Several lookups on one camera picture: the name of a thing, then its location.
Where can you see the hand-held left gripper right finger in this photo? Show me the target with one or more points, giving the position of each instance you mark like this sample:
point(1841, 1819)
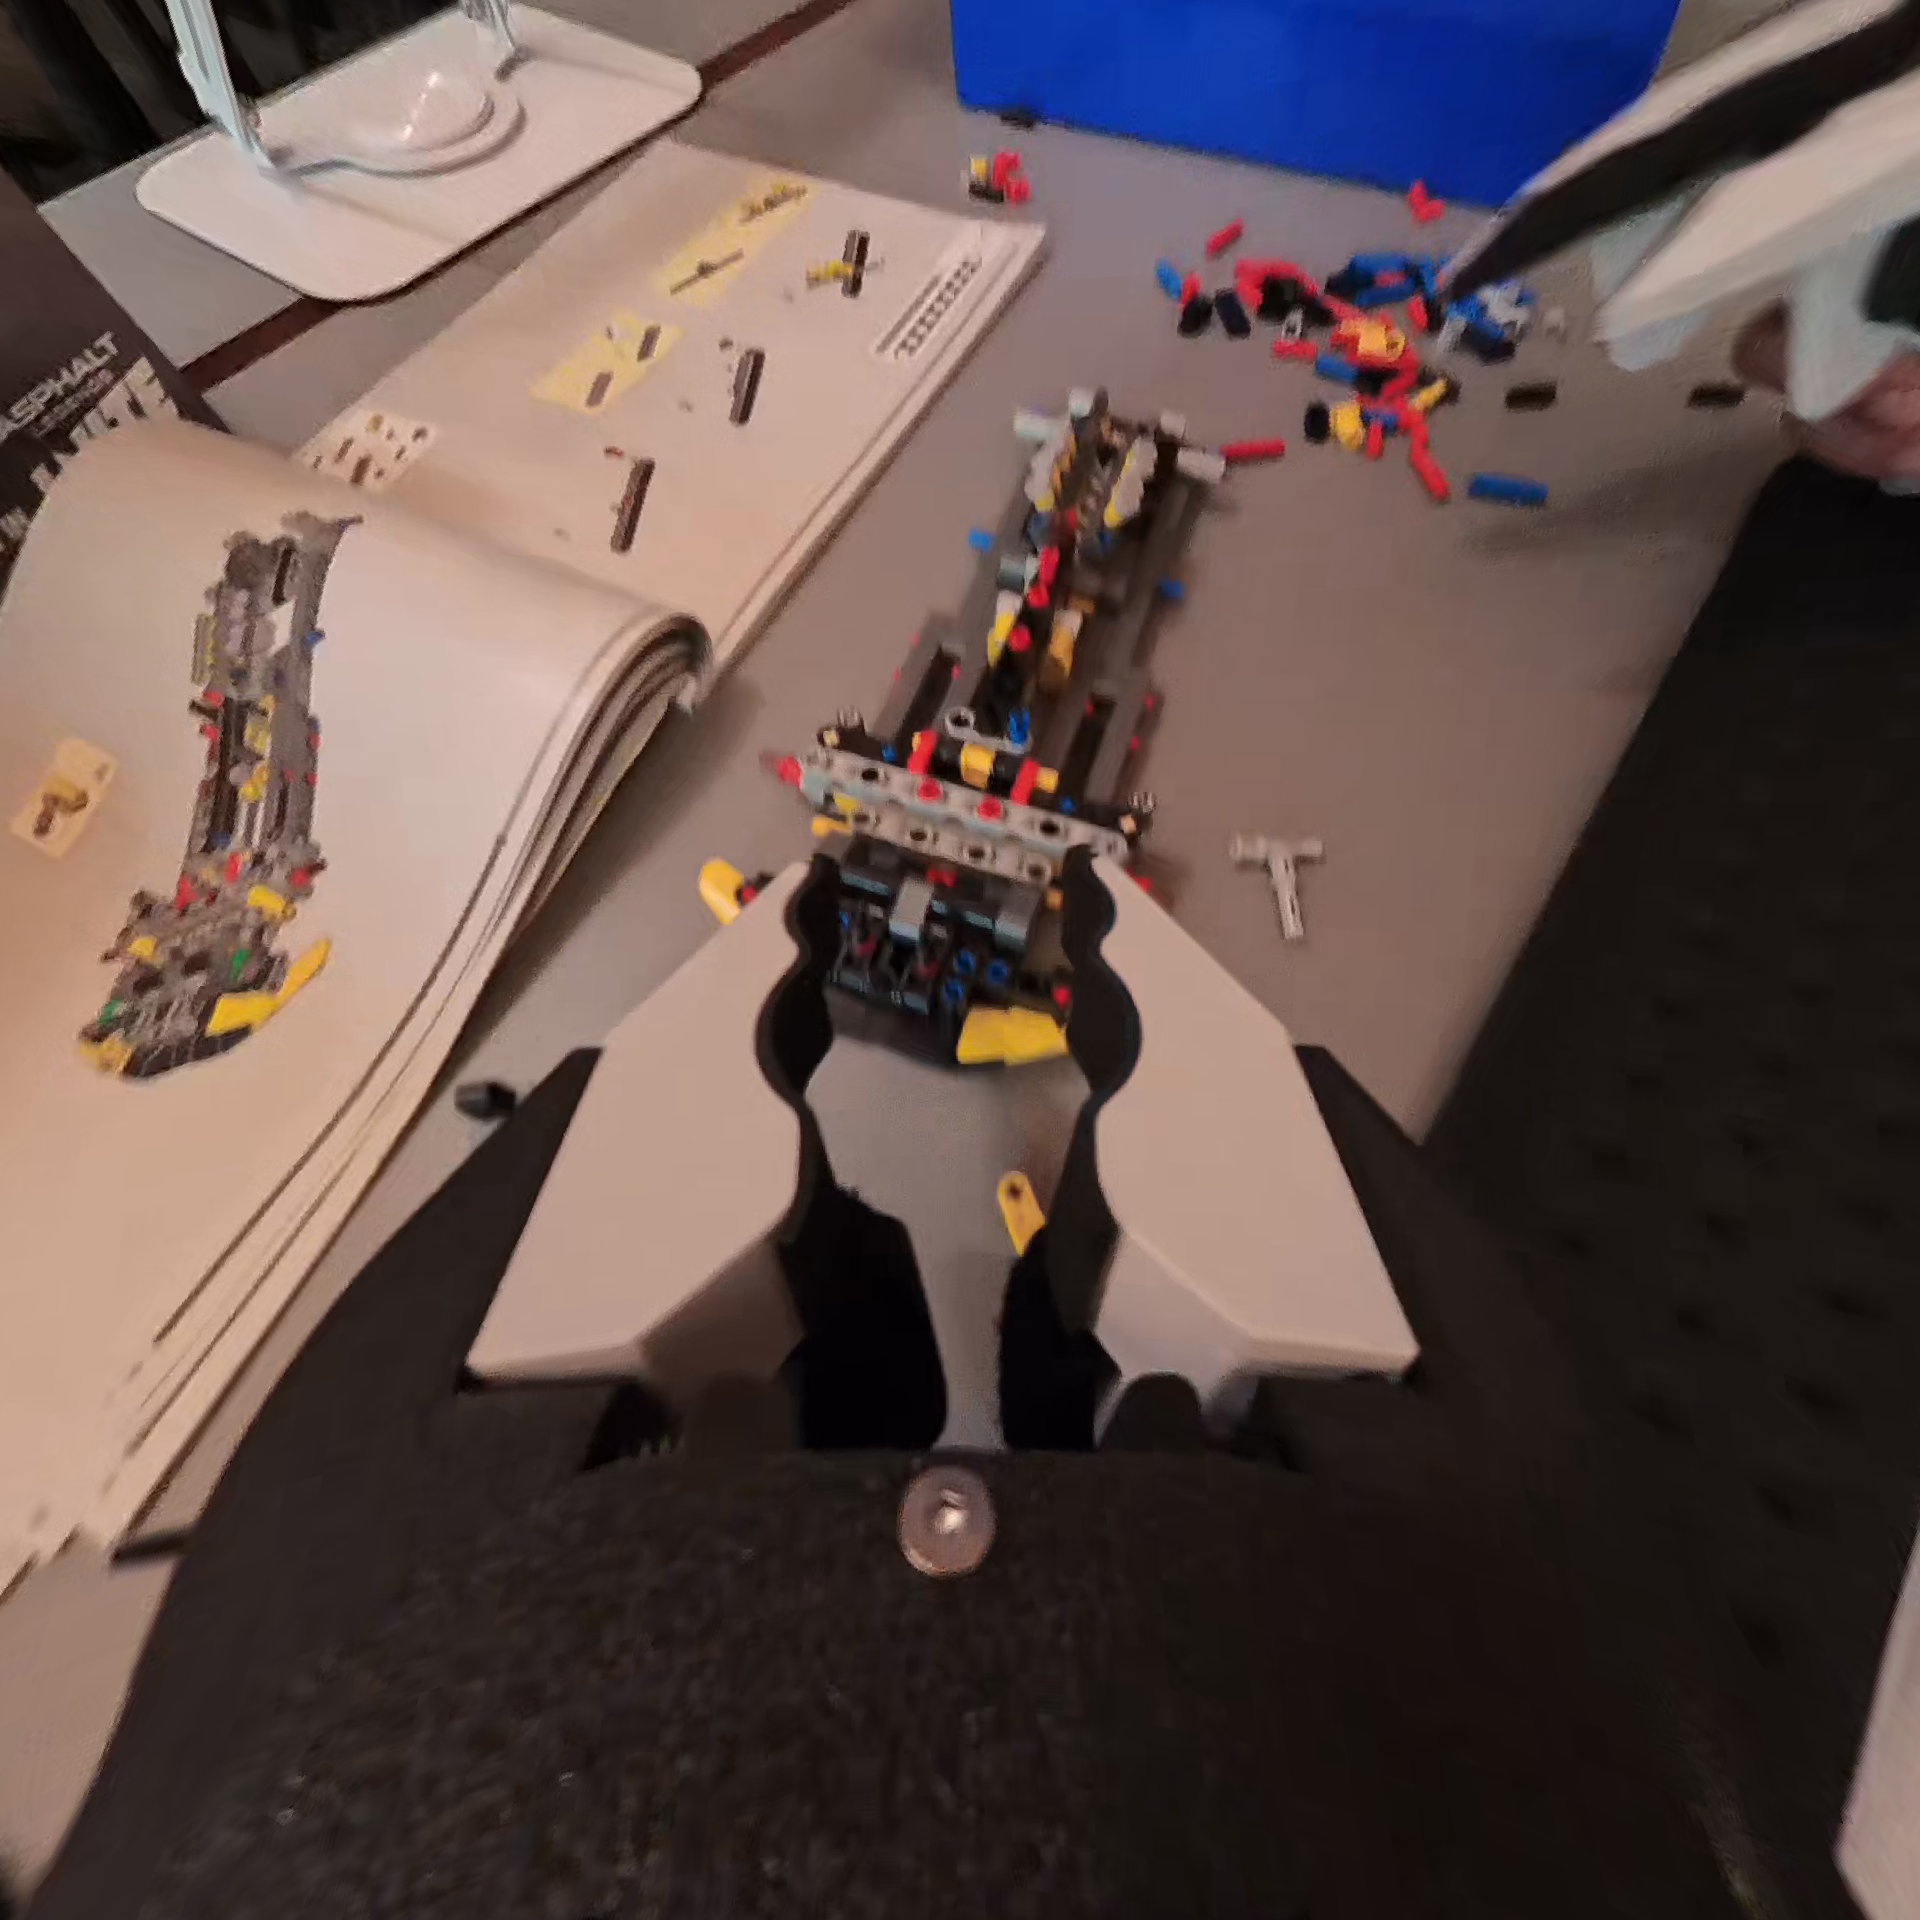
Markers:
point(1245, 1201)

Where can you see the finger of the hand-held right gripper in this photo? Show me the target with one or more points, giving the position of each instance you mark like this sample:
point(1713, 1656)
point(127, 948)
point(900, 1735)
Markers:
point(1769, 225)
point(1665, 105)

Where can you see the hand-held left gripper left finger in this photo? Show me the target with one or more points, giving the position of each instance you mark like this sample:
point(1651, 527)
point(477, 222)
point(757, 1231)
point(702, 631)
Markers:
point(646, 1201)

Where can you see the partly built lego chassis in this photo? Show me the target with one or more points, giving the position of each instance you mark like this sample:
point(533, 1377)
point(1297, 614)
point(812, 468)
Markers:
point(974, 811)

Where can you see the yellow lego connector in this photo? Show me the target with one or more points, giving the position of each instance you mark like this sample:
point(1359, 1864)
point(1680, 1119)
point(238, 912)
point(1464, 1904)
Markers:
point(1022, 1208)

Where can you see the light grey lego pin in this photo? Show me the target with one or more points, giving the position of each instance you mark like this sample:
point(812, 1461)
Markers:
point(1288, 886)

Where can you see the pile of lego pins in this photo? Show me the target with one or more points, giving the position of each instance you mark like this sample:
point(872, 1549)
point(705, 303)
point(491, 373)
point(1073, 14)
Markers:
point(1382, 345)

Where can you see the lego instruction booklet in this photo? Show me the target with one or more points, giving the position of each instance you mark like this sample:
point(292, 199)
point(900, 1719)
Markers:
point(452, 630)

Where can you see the small red yellow lego cluster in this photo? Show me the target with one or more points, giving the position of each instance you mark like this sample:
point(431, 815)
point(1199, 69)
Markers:
point(997, 176)

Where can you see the lego set box yellow car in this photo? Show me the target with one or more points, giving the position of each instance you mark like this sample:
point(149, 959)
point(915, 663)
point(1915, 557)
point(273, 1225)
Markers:
point(76, 389)

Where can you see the person's right hand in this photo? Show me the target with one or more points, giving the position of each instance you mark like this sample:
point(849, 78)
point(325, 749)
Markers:
point(1875, 447)

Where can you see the blue plastic bin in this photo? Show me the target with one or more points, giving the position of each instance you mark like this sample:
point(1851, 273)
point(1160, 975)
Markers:
point(1307, 76)

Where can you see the black dimpled cloth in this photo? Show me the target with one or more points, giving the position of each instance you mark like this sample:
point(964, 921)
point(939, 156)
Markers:
point(1694, 1051)

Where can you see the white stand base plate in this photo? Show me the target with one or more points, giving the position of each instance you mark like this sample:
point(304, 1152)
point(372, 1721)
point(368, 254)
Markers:
point(422, 196)

